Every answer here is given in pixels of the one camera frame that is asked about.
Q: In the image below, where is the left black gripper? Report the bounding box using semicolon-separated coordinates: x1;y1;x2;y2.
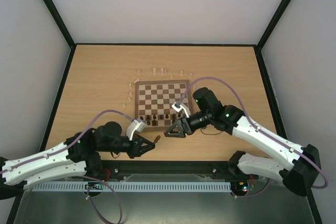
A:
99;133;155;159

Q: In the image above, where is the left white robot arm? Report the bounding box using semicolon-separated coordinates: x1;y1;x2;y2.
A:
1;120;157;200

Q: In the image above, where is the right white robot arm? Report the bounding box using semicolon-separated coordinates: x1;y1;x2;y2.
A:
164;88;321;197

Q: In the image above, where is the wooden chess board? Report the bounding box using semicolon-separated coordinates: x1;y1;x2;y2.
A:
134;80;194;132

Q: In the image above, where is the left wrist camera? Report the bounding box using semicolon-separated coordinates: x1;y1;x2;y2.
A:
126;119;146;141

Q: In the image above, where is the black metal frame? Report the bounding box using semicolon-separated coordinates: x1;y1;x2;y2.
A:
1;0;335;223

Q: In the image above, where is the white slotted cable duct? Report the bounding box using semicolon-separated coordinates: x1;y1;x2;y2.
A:
32;182;231;193

